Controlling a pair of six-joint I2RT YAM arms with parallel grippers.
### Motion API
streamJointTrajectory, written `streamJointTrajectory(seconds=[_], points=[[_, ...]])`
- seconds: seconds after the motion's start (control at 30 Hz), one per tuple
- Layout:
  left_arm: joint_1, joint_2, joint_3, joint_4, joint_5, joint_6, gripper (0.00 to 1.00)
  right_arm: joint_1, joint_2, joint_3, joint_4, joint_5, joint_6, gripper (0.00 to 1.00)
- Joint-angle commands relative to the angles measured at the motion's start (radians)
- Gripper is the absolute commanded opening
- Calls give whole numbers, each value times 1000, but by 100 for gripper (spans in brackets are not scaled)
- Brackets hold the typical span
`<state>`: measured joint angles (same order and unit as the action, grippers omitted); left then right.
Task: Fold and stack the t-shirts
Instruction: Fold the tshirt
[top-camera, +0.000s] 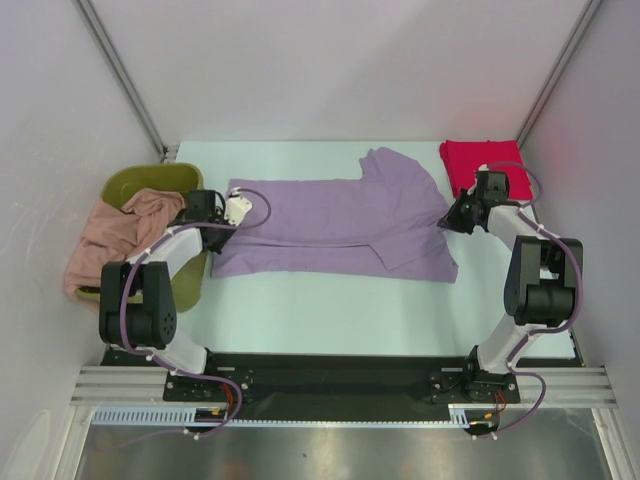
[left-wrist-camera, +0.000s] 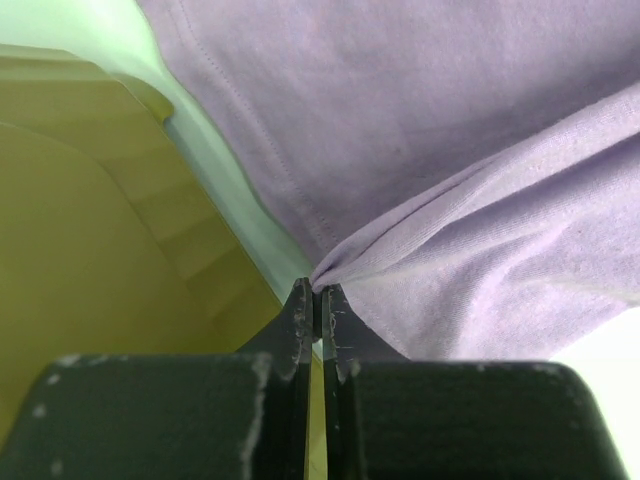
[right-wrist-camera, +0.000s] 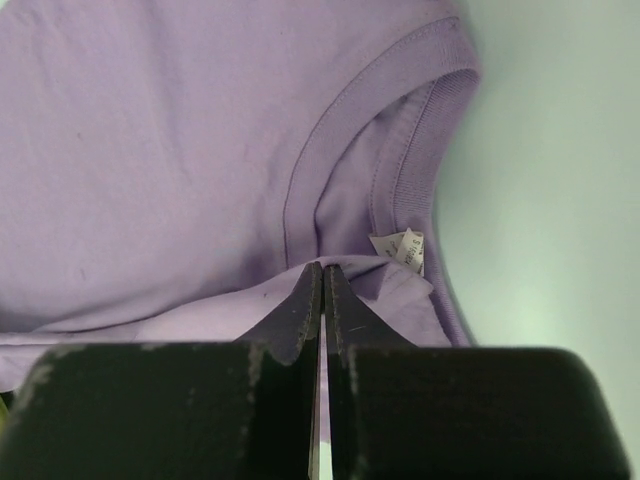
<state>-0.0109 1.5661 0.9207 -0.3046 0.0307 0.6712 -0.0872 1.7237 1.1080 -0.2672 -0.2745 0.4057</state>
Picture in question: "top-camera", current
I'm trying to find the purple t shirt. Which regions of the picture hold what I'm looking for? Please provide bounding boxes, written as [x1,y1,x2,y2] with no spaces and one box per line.
[211,147,458,284]

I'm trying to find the aluminium frame rail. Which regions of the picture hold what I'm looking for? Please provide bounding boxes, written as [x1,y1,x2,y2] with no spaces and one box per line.
[70,366,617,409]

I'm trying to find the right corner aluminium post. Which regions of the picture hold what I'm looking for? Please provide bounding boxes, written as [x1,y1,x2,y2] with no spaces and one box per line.
[516,0,607,148]

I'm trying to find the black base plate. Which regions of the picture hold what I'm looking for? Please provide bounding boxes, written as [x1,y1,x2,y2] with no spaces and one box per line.
[99,349,521,422]

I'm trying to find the pink t shirt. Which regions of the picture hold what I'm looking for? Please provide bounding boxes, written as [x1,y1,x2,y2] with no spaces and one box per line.
[64,188,186,302]

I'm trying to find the white slotted cable duct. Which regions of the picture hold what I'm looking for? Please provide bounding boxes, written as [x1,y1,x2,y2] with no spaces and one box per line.
[92,406,489,429]

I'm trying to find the olive green plastic bin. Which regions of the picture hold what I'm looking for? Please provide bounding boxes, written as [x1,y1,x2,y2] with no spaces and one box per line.
[74,162,207,315]

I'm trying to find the corner aluminium post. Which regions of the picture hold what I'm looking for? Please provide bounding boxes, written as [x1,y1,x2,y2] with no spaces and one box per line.
[72,0,167,158]
[516,0,607,148]

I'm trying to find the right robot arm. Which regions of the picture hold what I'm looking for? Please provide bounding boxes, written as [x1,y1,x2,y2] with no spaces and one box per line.
[432,165,583,403]

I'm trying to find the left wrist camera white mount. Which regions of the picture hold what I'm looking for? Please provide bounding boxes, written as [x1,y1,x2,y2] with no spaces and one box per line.
[224,187,253,226]

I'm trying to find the left corner aluminium post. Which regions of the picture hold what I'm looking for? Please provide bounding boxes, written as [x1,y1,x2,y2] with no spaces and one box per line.
[72,0,167,158]

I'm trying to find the folded red t shirt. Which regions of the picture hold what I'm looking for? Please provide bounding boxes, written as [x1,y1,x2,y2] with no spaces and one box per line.
[439,140,533,201]

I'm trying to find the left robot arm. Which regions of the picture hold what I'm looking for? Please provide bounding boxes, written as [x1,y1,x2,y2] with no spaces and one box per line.
[99,190,233,400]

